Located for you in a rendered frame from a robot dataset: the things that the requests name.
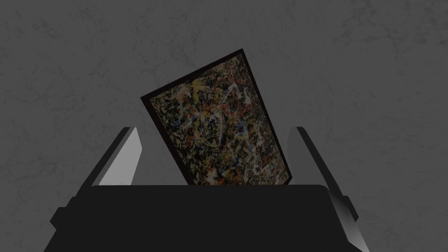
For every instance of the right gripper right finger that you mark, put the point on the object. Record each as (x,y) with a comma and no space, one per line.
(310,159)

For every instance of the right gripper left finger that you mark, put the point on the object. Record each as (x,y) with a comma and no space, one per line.
(119,161)

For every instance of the black-framed abstract splatter painting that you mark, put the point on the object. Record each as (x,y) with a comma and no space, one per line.
(217,126)

